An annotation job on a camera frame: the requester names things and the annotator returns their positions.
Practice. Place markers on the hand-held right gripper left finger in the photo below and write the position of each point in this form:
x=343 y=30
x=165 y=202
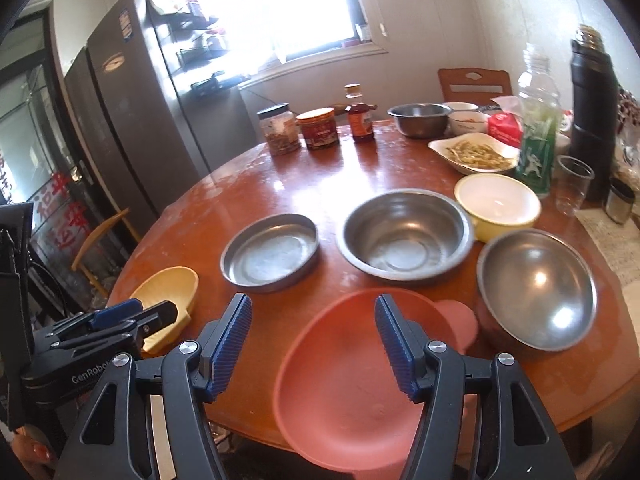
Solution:
x=230 y=345

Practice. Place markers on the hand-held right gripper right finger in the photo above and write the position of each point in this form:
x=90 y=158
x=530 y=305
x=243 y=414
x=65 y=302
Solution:
x=395 y=350

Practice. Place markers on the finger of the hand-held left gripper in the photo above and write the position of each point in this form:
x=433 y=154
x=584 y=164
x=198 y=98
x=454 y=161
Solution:
x=155 y=317
x=117 y=311

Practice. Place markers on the yellow plastic plate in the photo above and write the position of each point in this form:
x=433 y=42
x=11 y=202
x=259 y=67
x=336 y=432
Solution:
x=165 y=290

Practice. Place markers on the shallow steel plate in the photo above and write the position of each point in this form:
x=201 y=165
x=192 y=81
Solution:
x=270 y=255

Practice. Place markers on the wide-rimmed steel bowl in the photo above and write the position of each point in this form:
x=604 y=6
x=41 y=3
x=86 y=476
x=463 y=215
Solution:
x=405 y=235

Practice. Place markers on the deep steel bowl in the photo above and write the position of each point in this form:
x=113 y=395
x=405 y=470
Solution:
x=535 y=290

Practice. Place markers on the person's left hand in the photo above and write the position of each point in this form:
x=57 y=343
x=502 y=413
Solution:
x=35 y=455

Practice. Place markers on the grey refrigerator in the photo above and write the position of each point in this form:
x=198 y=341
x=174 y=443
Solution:
x=140 y=125

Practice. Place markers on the glass door red lettering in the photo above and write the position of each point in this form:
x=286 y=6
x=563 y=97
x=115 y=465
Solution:
x=35 y=125

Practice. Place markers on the white serving plate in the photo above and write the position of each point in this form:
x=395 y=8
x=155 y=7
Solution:
x=440 y=149

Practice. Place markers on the stir-fried sprouts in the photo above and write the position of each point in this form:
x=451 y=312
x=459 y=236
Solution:
x=477 y=154

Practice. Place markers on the black-lidded clear jar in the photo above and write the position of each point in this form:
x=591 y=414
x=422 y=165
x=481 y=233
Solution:
x=279 y=132

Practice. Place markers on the brown sauce bottle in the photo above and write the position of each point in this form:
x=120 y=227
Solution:
x=361 y=122

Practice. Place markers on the small steel bowl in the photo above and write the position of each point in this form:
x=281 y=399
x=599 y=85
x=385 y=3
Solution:
x=419 y=120

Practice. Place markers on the red-lidded jar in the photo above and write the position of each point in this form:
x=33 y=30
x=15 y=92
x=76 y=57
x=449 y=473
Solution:
x=318 y=131

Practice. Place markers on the white printed bowl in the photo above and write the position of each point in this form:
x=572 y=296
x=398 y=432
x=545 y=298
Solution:
x=467 y=124

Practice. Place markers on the clear plastic cup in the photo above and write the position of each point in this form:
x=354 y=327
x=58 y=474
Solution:
x=572 y=187

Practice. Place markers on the clear bottle green label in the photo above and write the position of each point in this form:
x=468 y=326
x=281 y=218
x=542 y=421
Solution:
x=537 y=150

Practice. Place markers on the red tissue pack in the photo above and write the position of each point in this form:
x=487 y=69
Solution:
x=505 y=130

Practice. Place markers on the plain white bowl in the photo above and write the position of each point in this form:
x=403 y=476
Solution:
x=460 y=106

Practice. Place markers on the small steel cup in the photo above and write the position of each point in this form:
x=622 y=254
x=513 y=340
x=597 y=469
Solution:
x=619 y=202

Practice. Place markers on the wooden chair back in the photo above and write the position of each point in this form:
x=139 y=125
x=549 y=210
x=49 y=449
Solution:
x=475 y=82

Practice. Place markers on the clear bag of nuts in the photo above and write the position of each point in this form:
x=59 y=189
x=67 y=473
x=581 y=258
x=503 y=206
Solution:
x=629 y=160

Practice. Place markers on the black thermos flask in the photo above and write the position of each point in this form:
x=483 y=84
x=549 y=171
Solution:
x=594 y=120

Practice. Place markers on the small white box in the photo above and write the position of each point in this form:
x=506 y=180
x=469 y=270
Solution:
x=363 y=32

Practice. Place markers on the bright window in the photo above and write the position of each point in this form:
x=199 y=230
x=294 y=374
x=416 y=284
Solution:
x=280 y=5

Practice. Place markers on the red white dotted ornament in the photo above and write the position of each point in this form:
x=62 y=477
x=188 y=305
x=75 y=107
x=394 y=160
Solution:
x=629 y=107

